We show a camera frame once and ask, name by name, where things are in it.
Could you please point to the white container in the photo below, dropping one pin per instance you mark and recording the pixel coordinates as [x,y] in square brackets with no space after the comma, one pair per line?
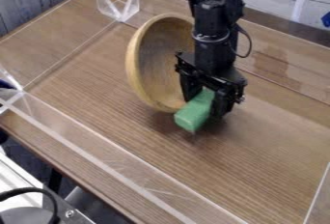
[313,13]

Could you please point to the clear acrylic corner bracket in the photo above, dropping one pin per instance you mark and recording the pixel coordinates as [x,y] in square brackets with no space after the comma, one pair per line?
[119,10]

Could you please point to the green rectangular block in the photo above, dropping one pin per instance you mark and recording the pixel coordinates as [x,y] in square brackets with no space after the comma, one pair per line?
[191,116]

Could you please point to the clear acrylic front barrier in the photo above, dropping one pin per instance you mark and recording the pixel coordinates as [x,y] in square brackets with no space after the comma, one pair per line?
[119,177]

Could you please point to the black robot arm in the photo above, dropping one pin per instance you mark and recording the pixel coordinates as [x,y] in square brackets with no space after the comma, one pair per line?
[215,20]

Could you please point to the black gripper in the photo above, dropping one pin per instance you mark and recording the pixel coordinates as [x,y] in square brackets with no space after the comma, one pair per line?
[209,68]

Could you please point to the grey metal bracket with screw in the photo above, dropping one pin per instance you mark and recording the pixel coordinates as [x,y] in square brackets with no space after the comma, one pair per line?
[68,214]

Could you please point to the brown wooden bowl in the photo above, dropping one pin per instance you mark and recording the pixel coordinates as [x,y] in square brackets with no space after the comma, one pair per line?
[150,60]

